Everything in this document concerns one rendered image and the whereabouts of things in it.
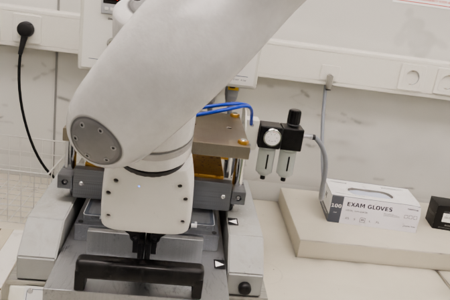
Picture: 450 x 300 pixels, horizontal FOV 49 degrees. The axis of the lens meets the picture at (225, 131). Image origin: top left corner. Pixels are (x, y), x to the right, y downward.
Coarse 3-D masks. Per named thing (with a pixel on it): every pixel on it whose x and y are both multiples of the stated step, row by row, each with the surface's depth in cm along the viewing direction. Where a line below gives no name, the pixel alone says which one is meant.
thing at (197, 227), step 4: (84, 216) 68; (88, 216) 68; (92, 216) 68; (96, 216) 68; (100, 216) 68; (88, 220) 68; (92, 220) 68; (96, 220) 68; (100, 220) 68; (192, 224) 69; (196, 224) 71; (200, 224) 70; (192, 228) 70; (196, 228) 70; (200, 228) 70; (204, 228) 70; (208, 228) 70; (212, 228) 70
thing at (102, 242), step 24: (72, 240) 67; (96, 240) 63; (120, 240) 63; (168, 240) 64; (192, 240) 64; (72, 264) 62; (48, 288) 57; (72, 288) 58; (96, 288) 58; (120, 288) 59; (144, 288) 59; (168, 288) 60; (216, 288) 61
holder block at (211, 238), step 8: (88, 200) 74; (80, 216) 69; (216, 216) 75; (80, 224) 67; (88, 224) 67; (96, 224) 68; (216, 224) 72; (80, 232) 67; (184, 232) 69; (192, 232) 69; (200, 232) 69; (208, 232) 70; (216, 232) 70; (208, 240) 69; (216, 240) 69; (208, 248) 69; (216, 248) 70
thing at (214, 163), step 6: (192, 156) 80; (198, 156) 80; (204, 156) 81; (210, 156) 81; (198, 162) 78; (204, 162) 78; (210, 162) 78; (216, 162) 79; (198, 168) 75; (204, 168) 76; (210, 168) 76; (216, 168) 76; (198, 174) 73; (204, 174) 73; (210, 174) 74; (216, 174) 74; (222, 174) 74
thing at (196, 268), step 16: (80, 256) 57; (96, 256) 57; (112, 256) 58; (80, 272) 57; (96, 272) 57; (112, 272) 57; (128, 272) 57; (144, 272) 57; (160, 272) 57; (176, 272) 57; (192, 272) 58; (80, 288) 57; (192, 288) 58
